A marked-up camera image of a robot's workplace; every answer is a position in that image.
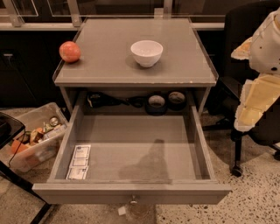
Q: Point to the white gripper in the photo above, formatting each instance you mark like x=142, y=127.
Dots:
x=266, y=53

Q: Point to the red orange apple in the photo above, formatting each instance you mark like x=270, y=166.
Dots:
x=69, y=52

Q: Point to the open grey top drawer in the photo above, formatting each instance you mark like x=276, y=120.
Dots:
x=135, y=158

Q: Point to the black office chair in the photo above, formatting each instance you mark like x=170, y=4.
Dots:
x=224, y=98

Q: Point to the dark tape roll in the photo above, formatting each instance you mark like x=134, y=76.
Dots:
x=176, y=100

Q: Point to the black tape roll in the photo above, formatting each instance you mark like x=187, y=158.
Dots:
x=155, y=105

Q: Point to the white ceramic bowl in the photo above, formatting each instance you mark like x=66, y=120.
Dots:
x=146, y=52

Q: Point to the white paper packets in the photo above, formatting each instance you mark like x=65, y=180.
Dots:
x=78, y=166

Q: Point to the clear plastic storage bin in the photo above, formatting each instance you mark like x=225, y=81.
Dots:
x=40, y=139

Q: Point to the black device with cable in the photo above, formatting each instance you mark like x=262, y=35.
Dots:
x=99, y=99

